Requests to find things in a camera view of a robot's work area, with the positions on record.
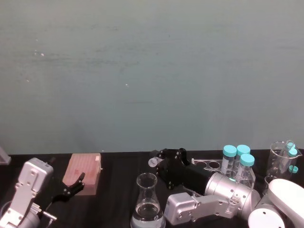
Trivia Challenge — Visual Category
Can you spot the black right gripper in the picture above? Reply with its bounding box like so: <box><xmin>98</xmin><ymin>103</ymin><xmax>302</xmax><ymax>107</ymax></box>
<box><xmin>156</xmin><ymin>147</ymin><xmax>215</xmax><ymax>196</ymax></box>

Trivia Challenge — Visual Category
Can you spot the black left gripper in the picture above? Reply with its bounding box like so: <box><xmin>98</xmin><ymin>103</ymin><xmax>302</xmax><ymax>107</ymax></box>
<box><xmin>33</xmin><ymin>172</ymin><xmax>86</xmax><ymax>216</ymax></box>

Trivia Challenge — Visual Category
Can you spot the pink pipette tip box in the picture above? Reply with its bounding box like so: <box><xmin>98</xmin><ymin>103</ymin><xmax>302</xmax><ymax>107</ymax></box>
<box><xmin>62</xmin><ymin>152</ymin><xmax>103</xmax><ymax>196</ymax></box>

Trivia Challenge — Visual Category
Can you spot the white tube rack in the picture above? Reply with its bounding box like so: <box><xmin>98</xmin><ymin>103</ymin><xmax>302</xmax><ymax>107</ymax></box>
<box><xmin>190</xmin><ymin>158</ymin><xmax>257</xmax><ymax>189</ymax></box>

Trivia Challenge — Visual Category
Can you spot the black table cloth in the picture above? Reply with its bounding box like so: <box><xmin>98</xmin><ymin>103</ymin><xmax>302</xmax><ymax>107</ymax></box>
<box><xmin>0</xmin><ymin>149</ymin><xmax>304</xmax><ymax>228</ymax></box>

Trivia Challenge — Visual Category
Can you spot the clear glass conical flask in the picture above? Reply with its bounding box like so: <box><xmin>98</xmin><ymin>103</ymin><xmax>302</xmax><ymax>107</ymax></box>
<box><xmin>130</xmin><ymin>173</ymin><xmax>166</xmax><ymax>228</ymax></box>

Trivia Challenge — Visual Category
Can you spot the small clear glass beaker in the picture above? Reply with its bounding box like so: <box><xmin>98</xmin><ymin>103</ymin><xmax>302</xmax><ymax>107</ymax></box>
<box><xmin>262</xmin><ymin>175</ymin><xmax>276</xmax><ymax>197</ymax></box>

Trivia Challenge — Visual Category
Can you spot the large clear glass beaker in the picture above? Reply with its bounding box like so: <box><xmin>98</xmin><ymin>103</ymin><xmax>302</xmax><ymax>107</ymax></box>
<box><xmin>265</xmin><ymin>140</ymin><xmax>303</xmax><ymax>181</ymax></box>

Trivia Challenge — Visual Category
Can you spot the right gripper cable silver plug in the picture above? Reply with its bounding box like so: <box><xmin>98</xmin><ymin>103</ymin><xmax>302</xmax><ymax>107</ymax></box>
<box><xmin>148</xmin><ymin>150</ymin><xmax>158</xmax><ymax>167</ymax></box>

